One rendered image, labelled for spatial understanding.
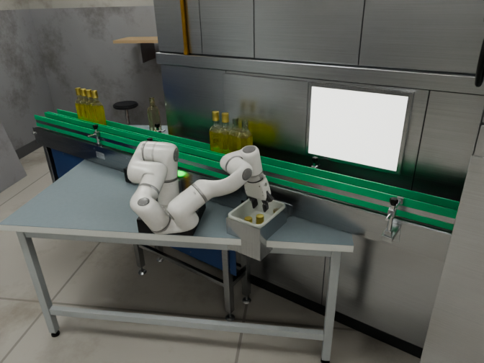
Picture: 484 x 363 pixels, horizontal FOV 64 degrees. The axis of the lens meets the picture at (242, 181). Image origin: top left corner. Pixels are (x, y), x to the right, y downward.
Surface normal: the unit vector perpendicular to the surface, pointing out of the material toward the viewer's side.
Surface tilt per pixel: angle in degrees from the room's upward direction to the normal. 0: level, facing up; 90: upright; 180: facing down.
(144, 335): 0
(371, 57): 90
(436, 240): 90
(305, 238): 0
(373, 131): 90
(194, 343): 0
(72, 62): 90
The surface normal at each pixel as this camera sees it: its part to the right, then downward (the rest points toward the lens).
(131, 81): -0.15, 0.43
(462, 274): -0.58, 0.36
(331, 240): -0.03, -0.90
